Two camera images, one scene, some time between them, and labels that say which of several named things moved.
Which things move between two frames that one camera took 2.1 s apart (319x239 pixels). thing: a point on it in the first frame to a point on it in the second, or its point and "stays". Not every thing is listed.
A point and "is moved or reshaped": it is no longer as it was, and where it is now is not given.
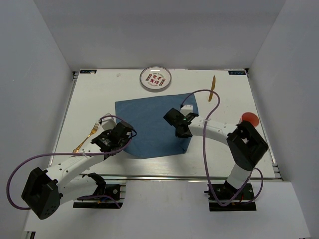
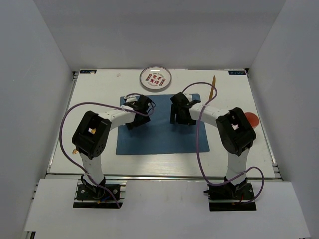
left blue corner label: x=87 y=71 stays
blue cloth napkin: x=155 y=137 is moved or reshaped
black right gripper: x=187 y=136 to x=175 y=111
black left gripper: x=108 y=132 to x=145 y=119
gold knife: x=212 y=88 stays
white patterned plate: x=155 y=78 stays
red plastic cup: x=251 y=117 stays
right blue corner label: x=237 y=72 stays
